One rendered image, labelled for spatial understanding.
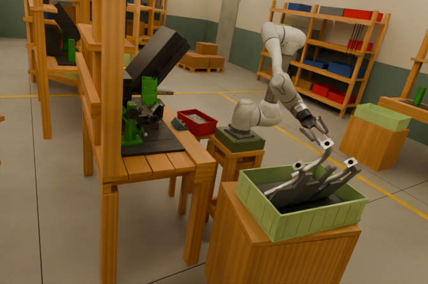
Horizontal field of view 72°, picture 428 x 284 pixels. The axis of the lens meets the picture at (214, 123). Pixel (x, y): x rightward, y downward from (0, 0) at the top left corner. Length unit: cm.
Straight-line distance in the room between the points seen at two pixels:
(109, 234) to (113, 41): 114
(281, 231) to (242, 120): 93
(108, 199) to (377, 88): 624
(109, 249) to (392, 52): 633
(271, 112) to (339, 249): 101
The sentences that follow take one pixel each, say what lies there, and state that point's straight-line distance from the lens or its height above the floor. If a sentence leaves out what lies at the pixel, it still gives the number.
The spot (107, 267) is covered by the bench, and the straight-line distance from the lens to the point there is 217.
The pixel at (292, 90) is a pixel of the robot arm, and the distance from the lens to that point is 160.
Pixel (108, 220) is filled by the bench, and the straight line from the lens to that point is 191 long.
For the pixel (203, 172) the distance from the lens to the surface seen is 191.
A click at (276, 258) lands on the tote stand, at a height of 66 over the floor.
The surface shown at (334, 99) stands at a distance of 706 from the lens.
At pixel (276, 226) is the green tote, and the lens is 153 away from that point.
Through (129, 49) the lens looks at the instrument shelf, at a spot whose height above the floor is 152.
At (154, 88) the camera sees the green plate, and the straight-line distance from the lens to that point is 225.
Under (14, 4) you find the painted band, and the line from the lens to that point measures 1107.
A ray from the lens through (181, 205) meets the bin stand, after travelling 278.
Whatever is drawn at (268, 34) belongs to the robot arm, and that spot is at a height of 170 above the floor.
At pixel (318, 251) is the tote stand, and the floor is 67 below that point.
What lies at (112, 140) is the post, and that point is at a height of 110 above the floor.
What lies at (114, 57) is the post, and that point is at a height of 153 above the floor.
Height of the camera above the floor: 182
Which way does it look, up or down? 22 degrees down
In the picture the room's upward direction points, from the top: 9 degrees clockwise
